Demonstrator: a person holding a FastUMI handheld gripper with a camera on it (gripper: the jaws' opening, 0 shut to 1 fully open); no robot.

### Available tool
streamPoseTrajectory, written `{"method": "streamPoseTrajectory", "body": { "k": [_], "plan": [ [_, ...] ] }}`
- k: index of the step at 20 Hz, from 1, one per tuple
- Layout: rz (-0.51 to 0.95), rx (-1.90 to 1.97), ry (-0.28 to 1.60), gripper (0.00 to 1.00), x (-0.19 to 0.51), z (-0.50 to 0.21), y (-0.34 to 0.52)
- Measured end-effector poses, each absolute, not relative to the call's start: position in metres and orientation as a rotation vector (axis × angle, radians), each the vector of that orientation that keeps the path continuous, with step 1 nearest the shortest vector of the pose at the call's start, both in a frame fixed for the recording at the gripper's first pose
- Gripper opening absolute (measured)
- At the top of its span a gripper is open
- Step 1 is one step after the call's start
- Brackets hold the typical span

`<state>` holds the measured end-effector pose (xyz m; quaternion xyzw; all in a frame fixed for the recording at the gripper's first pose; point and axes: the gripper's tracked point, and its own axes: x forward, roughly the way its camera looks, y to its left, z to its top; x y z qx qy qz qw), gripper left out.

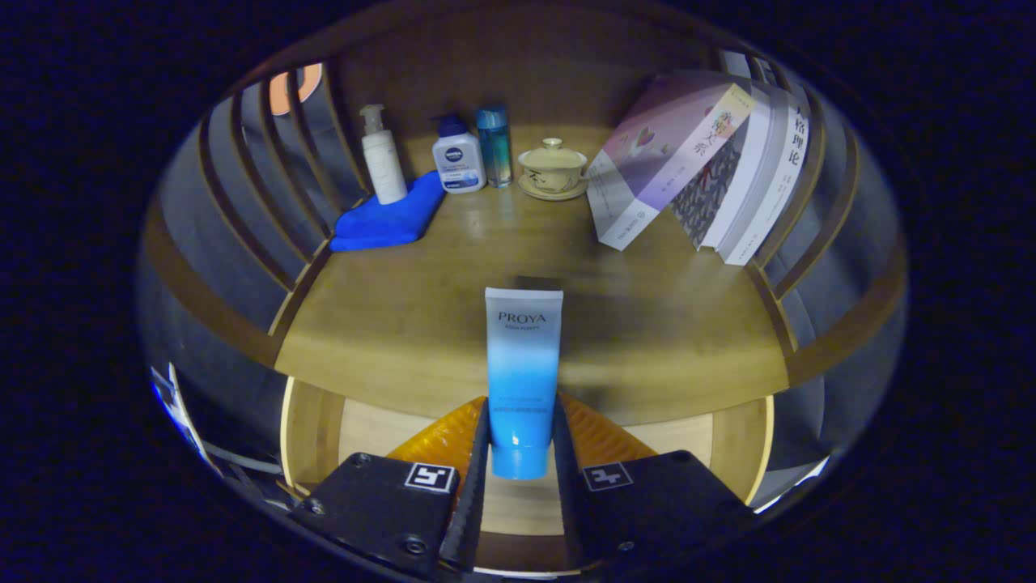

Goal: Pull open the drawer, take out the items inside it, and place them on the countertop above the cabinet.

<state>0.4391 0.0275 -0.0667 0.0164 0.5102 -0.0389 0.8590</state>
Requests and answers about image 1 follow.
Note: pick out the wooden drawer with black knob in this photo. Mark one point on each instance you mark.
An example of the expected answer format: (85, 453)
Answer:
(372, 429)

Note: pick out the white bottle with blue cap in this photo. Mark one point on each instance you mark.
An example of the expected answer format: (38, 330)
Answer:
(459, 162)

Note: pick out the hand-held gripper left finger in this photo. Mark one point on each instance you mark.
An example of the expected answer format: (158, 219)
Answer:
(476, 502)

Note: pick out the blue folded cloth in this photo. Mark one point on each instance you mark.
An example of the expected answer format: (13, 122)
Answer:
(380, 223)

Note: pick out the beige lidded tea cup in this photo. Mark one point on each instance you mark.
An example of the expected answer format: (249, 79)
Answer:
(552, 168)

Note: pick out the blue and white cosmetic tube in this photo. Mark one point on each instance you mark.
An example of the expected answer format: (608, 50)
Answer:
(523, 380)

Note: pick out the teal bottle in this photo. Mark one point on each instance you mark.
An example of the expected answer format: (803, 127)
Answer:
(494, 150)

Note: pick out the white book with black characters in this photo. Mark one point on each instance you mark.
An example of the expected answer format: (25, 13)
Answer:
(769, 186)

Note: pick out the wooden cabinet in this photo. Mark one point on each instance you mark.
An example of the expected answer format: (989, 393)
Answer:
(550, 73)

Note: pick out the purple and white book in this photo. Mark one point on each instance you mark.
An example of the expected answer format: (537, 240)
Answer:
(655, 154)

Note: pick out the patterned cover book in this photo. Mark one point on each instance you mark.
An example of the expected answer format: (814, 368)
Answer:
(712, 186)

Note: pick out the wooden countertop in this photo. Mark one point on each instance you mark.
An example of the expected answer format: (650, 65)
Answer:
(405, 324)

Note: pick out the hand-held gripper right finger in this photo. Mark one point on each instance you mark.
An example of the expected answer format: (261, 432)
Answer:
(566, 502)

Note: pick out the white pump bottle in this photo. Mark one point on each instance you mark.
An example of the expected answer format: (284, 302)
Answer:
(384, 166)

